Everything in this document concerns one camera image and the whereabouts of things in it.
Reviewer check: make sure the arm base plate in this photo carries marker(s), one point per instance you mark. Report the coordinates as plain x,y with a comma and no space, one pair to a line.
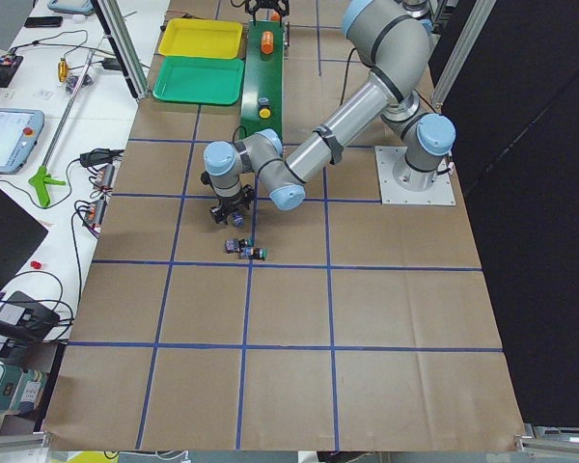
399,184

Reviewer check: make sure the green conveyor belt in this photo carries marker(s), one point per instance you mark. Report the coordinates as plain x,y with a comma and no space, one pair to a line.
263,76

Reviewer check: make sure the metal rod with green handle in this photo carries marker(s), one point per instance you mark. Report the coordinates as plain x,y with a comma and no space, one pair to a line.
42,178

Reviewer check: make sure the aluminium frame post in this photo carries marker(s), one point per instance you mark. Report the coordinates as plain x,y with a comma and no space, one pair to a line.
115,30

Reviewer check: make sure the black power adapter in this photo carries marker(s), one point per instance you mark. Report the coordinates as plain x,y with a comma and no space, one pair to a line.
111,64

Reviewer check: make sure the teach pendant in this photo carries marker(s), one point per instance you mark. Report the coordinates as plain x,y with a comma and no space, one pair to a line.
19,133

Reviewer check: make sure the orange 4680 cylinder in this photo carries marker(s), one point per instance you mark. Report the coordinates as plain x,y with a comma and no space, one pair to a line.
267,43

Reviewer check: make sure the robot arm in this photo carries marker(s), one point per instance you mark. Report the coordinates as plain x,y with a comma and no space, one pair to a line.
417,9
395,47

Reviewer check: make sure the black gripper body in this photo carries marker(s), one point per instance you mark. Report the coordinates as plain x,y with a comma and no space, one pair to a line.
231,203
268,7

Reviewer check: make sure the yellow push button switch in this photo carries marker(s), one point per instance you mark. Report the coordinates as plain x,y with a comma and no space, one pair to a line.
264,108

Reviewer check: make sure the black smartphone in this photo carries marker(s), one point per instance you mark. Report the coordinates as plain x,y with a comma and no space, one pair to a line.
49,21

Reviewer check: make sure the green push button switch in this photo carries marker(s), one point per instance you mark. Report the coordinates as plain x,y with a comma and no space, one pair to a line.
253,253

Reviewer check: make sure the green plastic tray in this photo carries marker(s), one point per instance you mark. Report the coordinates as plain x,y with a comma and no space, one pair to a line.
199,80

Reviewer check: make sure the yellow plastic tray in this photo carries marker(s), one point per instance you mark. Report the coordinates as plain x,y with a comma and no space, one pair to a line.
201,38

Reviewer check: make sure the black monitor corner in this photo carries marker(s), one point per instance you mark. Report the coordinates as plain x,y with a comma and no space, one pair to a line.
20,236

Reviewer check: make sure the black box device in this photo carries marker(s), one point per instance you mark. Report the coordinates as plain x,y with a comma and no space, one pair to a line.
25,319

